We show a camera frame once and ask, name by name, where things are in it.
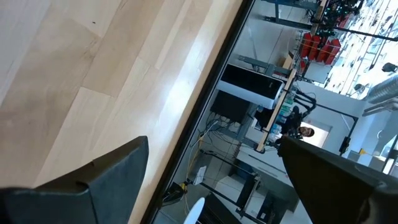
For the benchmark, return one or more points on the grey background desk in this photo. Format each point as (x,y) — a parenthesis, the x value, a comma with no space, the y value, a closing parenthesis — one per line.
(267,174)

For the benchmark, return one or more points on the person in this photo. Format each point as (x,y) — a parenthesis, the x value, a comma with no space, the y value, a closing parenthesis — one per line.
(306,132)

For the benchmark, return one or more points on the red storage bin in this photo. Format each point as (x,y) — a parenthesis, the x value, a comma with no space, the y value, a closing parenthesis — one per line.
(306,45)
(317,48)
(332,51)

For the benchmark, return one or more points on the black floor box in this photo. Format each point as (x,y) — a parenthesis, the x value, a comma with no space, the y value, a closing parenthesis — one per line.
(230,107)

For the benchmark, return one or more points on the white round floor base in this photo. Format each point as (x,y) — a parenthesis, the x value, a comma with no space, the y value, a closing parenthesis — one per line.
(194,213)

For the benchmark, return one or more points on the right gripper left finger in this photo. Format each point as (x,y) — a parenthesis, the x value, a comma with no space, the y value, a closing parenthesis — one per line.
(109,193)

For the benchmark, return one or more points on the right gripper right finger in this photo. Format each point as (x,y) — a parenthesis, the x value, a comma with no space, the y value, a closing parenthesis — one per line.
(329,193)

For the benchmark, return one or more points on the black and white tower fan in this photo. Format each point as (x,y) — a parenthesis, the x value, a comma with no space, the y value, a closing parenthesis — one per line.
(252,82)

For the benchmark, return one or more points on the wooden background table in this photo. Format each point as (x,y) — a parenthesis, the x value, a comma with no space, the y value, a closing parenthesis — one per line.
(276,109)

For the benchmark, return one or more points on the white floor power strip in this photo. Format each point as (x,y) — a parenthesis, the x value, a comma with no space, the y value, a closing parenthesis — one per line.
(199,175)

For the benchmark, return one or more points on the silver spiral ventilation duct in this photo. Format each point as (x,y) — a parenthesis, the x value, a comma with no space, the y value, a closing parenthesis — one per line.
(382,88)

